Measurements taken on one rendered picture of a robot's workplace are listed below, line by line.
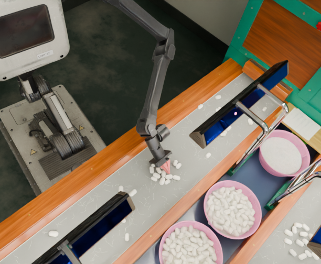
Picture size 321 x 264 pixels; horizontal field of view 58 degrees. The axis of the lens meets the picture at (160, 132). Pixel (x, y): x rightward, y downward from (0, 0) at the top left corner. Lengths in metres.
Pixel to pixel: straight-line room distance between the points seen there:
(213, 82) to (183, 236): 0.88
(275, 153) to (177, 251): 0.73
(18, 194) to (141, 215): 1.13
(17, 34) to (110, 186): 0.72
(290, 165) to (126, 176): 0.85
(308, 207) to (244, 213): 0.33
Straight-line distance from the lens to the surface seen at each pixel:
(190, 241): 1.34
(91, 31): 3.11
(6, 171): 2.34
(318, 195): 1.66
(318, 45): 1.64
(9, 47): 1.15
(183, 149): 1.48
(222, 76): 1.80
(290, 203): 1.54
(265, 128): 1.21
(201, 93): 1.67
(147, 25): 1.38
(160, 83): 1.35
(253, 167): 1.63
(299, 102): 1.82
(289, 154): 1.69
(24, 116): 1.95
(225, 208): 1.43
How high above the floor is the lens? 2.03
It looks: 59 degrees down
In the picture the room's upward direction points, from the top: 14 degrees clockwise
